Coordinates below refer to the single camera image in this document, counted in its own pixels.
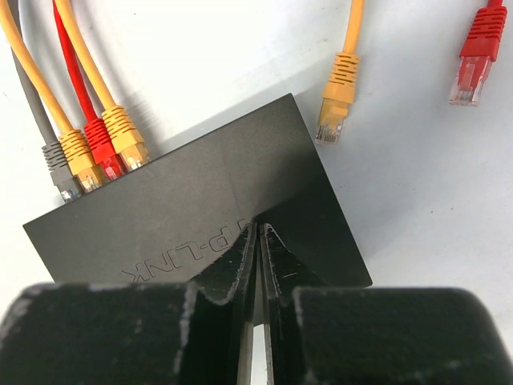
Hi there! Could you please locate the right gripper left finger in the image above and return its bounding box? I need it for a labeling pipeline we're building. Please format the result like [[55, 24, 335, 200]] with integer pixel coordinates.
[[1, 224, 257, 384]]

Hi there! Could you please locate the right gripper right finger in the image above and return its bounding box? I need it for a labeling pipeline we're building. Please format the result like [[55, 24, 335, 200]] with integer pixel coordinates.
[[260, 225, 512, 384]]

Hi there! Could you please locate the black network switch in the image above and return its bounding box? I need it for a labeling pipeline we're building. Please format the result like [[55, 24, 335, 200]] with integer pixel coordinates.
[[24, 95, 372, 286]]

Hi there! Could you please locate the loose yellow ethernet plug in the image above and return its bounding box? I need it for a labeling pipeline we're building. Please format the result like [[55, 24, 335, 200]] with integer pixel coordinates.
[[315, 0, 366, 144]]

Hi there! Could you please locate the loose red ethernet plug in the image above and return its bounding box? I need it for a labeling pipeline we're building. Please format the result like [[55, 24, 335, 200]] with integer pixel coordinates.
[[449, 0, 507, 107]]

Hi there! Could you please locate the grey ethernet cable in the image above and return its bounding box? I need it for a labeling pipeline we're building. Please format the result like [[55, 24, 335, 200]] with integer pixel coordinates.
[[10, 39, 83, 204]]

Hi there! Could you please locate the yellow ethernet cable middle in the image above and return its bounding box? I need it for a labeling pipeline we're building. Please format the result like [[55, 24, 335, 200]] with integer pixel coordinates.
[[54, 0, 150, 173]]

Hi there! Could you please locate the yellow ethernet cable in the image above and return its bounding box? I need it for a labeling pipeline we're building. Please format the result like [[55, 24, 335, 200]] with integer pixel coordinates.
[[0, 0, 105, 193], [54, 0, 150, 173]]

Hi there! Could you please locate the red ethernet cable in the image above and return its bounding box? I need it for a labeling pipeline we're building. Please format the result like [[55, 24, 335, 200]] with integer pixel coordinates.
[[51, 0, 127, 181]]

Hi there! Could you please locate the yellow ethernet cable lower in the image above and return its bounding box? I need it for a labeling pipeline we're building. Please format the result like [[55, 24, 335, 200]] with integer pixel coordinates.
[[0, 0, 105, 193]]

